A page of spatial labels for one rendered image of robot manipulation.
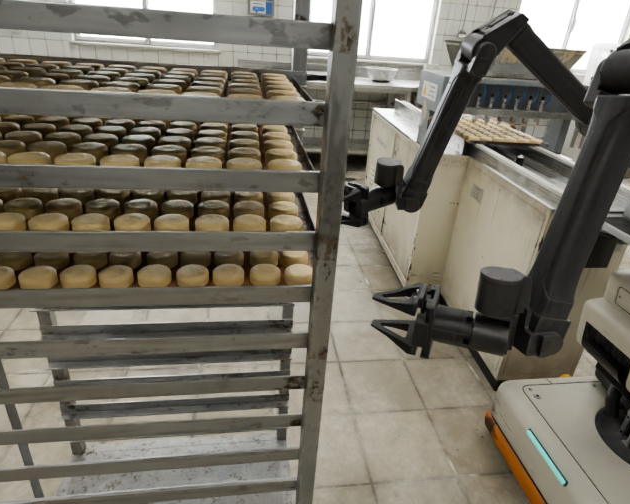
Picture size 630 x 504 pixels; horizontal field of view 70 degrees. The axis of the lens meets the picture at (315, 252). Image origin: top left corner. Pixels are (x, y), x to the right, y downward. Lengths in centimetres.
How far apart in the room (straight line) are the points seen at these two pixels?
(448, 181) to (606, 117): 160
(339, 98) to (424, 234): 183
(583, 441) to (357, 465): 71
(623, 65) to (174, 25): 56
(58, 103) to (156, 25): 15
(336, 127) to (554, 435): 127
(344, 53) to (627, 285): 101
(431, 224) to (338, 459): 122
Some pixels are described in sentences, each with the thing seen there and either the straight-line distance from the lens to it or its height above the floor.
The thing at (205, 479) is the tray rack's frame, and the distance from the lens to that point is 148.
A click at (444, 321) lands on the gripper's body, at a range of 70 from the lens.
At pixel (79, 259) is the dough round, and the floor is 97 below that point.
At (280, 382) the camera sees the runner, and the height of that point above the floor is 78.
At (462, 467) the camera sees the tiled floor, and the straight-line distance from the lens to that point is 180.
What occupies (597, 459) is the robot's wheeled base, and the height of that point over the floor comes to 28.
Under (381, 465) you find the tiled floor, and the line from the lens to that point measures 172.
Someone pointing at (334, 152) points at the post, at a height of 119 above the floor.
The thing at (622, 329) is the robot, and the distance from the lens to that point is 134.
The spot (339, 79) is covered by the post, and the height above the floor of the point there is 128.
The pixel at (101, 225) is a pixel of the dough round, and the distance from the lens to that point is 71.
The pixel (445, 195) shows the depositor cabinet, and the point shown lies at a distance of 230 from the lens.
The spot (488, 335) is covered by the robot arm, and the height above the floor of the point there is 95.
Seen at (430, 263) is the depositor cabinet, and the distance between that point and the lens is 244.
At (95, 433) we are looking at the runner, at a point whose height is 69.
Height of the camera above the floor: 133
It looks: 27 degrees down
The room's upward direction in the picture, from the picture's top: 4 degrees clockwise
